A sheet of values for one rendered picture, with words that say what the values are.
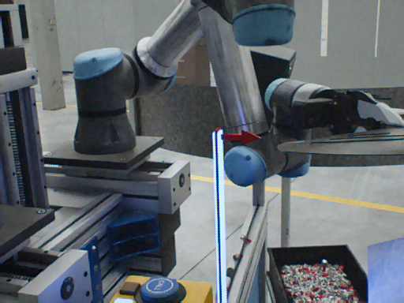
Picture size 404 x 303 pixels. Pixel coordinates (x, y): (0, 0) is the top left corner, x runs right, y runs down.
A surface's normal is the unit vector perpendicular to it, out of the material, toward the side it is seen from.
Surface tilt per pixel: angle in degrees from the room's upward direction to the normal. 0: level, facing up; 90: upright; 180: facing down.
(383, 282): 55
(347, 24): 90
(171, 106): 90
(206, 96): 90
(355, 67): 90
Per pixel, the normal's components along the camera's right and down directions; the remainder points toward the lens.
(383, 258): -0.78, -0.44
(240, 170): -0.67, 0.23
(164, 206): -0.31, 0.28
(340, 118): -0.92, 0.04
